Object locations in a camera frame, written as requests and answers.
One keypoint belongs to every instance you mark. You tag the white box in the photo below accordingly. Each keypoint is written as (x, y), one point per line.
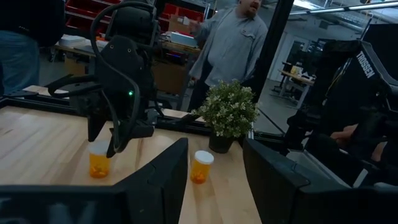
(183, 39)

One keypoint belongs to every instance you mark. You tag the black rig upright post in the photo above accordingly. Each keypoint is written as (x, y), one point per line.
(273, 37)

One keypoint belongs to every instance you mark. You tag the potted plant with white flowers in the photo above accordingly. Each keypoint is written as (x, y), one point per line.
(227, 109)

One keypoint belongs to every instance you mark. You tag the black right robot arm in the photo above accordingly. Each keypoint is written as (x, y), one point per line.
(124, 62)

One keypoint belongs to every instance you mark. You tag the rack with red bins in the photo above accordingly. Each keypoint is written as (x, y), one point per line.
(81, 18)

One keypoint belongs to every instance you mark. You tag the beige workbench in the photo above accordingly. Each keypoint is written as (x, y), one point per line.
(295, 77)

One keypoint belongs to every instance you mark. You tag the person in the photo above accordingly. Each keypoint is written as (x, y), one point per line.
(18, 62)
(233, 46)

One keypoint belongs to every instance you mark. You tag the person's forearm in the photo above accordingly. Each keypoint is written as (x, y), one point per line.
(342, 135)

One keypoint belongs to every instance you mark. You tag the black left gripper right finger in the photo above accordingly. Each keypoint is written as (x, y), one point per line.
(273, 193)

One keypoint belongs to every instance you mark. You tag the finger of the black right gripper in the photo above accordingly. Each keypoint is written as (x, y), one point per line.
(94, 126)
(118, 146)

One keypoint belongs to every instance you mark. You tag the cluttered wooden workbench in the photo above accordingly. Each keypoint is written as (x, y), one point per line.
(174, 77)

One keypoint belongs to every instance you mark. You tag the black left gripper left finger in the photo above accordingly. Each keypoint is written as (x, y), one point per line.
(155, 193)

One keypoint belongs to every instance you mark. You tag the orange pill bottle white cap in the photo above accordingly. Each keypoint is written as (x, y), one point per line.
(99, 165)
(200, 171)

